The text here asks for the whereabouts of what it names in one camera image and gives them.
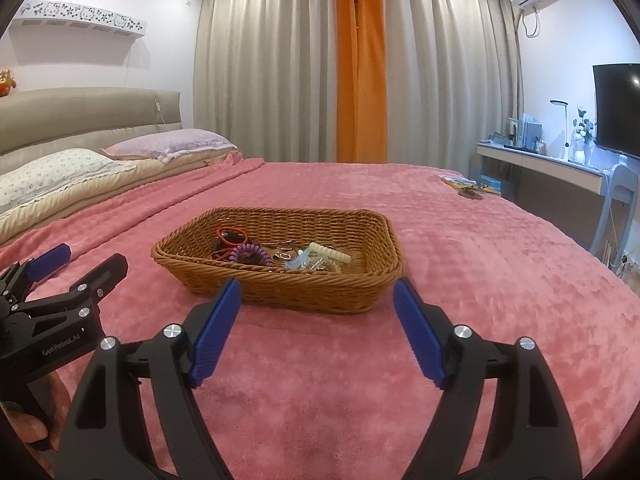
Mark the books on desk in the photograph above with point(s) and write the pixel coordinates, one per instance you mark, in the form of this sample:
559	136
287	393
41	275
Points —
526	133

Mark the beige curtain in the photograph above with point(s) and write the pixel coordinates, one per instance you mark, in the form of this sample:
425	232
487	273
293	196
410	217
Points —
265	76

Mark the white dotted pillow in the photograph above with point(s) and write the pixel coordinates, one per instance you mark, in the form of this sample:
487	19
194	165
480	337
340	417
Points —
54	172

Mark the brown wicker basket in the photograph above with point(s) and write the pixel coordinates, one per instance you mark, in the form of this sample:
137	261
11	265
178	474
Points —
363	242

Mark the orange curtain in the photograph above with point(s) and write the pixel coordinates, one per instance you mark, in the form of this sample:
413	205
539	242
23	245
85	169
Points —
361	107

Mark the pink pillow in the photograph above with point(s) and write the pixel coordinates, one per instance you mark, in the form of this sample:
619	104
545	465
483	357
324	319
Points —
168	145

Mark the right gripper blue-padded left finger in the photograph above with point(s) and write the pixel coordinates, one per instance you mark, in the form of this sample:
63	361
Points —
105	436

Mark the light blue hair clip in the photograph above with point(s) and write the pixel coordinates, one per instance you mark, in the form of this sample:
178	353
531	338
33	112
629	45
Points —
292	260

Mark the beige padded headboard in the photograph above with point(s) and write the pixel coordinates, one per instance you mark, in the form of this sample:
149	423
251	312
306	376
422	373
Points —
41	122

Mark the small items on bed edge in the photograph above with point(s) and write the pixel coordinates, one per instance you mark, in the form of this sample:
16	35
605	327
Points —
469	188

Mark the white vase with flowers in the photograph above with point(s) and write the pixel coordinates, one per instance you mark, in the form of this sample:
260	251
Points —
583	136

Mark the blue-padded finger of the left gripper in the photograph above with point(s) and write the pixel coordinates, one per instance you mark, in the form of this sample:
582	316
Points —
102	279
47	264

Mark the orange plush toy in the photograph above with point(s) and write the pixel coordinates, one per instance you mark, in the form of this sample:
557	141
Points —
7	82

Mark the white desk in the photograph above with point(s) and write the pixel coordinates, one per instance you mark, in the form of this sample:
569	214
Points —
567	195

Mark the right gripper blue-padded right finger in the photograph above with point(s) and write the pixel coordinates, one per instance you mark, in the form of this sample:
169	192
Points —
530	434

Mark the pink fleece blanket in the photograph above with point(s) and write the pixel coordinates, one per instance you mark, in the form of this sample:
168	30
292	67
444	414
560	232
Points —
310	396

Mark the beige quilt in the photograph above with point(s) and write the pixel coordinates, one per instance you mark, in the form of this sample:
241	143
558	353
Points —
62	203

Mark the white decorative wall shelf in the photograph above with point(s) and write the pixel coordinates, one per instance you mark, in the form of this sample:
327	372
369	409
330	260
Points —
73	15

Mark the black television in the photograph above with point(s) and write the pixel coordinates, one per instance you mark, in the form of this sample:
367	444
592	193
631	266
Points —
618	107

